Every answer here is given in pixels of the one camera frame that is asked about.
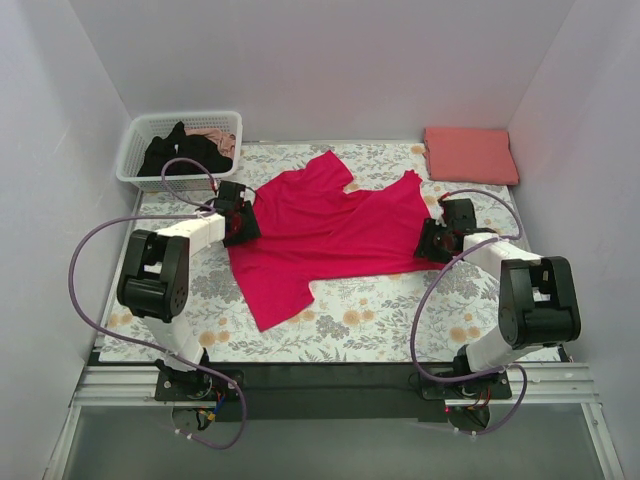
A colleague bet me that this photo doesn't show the white plastic laundry basket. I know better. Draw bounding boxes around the white plastic laundry basket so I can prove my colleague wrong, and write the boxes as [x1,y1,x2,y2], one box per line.
[116,110,243,193]

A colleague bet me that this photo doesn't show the aluminium frame rail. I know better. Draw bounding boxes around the aluminium frame rail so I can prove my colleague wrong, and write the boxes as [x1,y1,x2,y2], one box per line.
[45,362,625,479]

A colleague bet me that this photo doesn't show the black t shirt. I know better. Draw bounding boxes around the black t shirt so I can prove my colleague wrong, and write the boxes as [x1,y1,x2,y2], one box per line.
[137,122,233,177]

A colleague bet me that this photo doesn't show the floral patterned table mat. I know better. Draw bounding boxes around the floral patterned table mat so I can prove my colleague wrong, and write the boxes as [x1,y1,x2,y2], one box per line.
[96,143,517,363]

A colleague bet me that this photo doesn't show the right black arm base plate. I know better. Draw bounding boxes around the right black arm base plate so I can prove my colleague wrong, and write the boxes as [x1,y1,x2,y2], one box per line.
[407,372,512,402]

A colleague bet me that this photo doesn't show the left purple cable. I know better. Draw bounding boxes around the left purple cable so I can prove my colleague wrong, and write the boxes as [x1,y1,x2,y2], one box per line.
[67,157,249,450]

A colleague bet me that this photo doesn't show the magenta t shirt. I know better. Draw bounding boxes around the magenta t shirt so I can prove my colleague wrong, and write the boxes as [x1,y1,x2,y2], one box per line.
[228,152,443,332]

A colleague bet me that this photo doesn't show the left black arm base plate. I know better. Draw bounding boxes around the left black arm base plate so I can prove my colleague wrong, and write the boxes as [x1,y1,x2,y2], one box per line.
[154,369,239,402]

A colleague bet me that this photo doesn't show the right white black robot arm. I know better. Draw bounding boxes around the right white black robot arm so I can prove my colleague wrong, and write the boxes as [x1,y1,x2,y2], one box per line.
[410,192,581,398]

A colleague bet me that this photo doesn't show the light pink t shirt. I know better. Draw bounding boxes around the light pink t shirt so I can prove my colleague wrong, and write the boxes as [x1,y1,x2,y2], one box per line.
[185,128,236,159]

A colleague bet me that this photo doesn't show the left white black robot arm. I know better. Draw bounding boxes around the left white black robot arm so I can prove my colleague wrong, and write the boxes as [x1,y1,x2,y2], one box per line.
[116,181,261,400]

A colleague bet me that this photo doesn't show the folded salmon t shirt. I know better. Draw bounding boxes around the folded salmon t shirt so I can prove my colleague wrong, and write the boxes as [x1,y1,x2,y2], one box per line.
[424,127,520,186]

